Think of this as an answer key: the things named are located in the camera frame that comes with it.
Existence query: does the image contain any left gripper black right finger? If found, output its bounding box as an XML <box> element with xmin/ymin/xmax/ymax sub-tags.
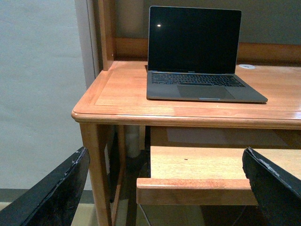
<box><xmin>242</xmin><ymin>147</ymin><xmax>301</xmax><ymax>226</ymax></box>

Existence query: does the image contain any grey laptop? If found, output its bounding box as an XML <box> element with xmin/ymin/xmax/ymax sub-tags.
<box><xmin>146</xmin><ymin>6</ymin><xmax>267</xmax><ymax>103</ymax></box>

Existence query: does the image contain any wooden pull-out keyboard tray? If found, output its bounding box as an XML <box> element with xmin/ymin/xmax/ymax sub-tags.
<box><xmin>136</xmin><ymin>127</ymin><xmax>301</xmax><ymax>206</ymax></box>

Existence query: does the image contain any white pipe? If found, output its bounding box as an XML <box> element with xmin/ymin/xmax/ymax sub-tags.
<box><xmin>125</xmin><ymin>125</ymin><xmax>140</xmax><ymax>158</ymax></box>

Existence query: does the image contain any wooden desk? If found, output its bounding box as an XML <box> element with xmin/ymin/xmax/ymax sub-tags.
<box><xmin>71</xmin><ymin>0</ymin><xmax>301</xmax><ymax>226</ymax></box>

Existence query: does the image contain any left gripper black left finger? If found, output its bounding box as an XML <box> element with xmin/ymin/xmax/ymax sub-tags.
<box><xmin>0</xmin><ymin>147</ymin><xmax>90</xmax><ymax>226</ymax></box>

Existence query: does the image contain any white cable grommet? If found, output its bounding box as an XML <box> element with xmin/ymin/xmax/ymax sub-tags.
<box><xmin>238</xmin><ymin>64</ymin><xmax>256</xmax><ymax>70</ymax></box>

